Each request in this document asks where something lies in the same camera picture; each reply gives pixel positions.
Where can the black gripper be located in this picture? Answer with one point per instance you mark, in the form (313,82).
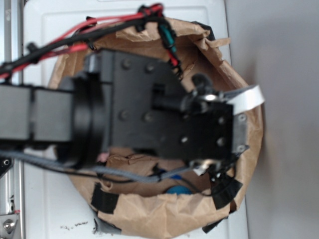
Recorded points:
(149,111)

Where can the pink plush bunny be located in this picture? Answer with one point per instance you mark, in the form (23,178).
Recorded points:
(103,157)

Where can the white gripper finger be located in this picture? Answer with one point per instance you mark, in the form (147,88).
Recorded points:
(244,99)

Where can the blue ball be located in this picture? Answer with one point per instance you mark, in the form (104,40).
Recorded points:
(179,190)

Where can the metal frame rail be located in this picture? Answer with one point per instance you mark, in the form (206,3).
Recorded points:
(12,216)

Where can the brown paper bag bin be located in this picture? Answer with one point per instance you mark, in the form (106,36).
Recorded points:
(145,210)

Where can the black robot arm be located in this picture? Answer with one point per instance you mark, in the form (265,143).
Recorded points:
(73,118)

